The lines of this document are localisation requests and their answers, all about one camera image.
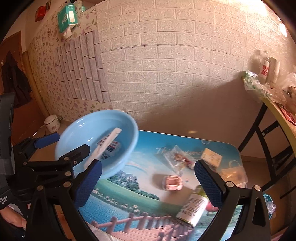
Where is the clear snack bag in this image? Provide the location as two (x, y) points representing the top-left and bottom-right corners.
(163, 145), (197, 177)

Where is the yellow-edged folding table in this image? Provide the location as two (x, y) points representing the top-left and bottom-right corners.
(238, 95), (295, 191)

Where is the beige tissue pack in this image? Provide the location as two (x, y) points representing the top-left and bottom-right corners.
(201, 148), (222, 168)

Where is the bread in plastic bag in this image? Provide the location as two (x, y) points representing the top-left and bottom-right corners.
(281, 72), (296, 103)

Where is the white long spoon packet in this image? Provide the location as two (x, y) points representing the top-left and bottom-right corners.
(84, 128), (122, 170)

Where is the green white bag roll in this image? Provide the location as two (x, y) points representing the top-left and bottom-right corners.
(176, 185), (209, 227)

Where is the dark hanging jacket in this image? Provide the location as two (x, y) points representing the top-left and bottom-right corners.
(1, 51), (32, 108)

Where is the white bottle red label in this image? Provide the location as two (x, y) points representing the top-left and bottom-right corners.
(258, 50), (270, 84)

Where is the person's left hand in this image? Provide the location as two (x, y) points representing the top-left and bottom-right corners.
(1, 206), (27, 229)

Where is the light blue plastic basin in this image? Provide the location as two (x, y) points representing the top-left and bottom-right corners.
(55, 110), (138, 180)

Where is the stack of paper cups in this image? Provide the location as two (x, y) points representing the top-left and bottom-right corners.
(266, 57), (280, 88)

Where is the green wall tissue box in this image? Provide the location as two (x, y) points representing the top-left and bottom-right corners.
(57, 4), (78, 40)

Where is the small white rice cooker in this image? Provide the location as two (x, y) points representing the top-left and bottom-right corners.
(44, 114), (60, 133)

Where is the red wall fire alarm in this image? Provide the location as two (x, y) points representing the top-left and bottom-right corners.
(35, 6), (47, 22)

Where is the clear box of toothpicks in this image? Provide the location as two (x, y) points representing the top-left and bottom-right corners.
(218, 160), (248, 188)

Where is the green bag trash bin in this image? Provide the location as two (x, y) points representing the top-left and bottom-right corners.
(263, 193), (276, 220)

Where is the pink small case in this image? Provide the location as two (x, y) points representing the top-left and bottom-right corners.
(162, 176), (183, 191)

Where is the green white plastic bag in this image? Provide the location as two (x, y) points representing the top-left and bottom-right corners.
(241, 70), (272, 102)

